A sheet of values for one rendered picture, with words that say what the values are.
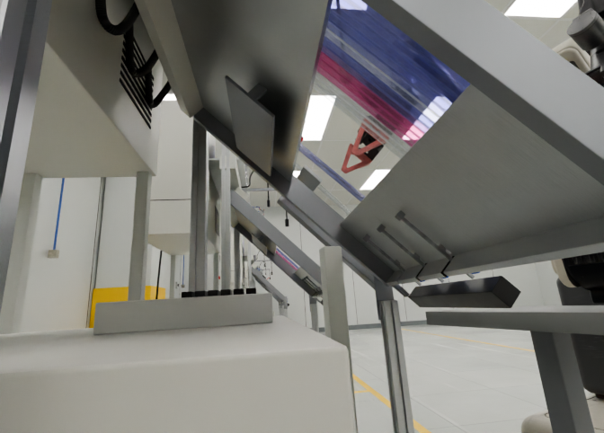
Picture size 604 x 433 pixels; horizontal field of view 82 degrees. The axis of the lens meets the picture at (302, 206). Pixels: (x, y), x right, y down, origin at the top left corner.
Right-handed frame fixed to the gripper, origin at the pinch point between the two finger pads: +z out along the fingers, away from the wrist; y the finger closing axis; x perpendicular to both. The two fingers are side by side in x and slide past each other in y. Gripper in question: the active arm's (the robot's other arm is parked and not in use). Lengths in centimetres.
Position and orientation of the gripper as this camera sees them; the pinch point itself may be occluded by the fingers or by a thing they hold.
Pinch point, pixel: (350, 161)
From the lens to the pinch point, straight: 79.3
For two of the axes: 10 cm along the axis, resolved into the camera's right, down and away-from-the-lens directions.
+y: 1.2, -2.8, -9.5
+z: -6.5, 7.0, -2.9
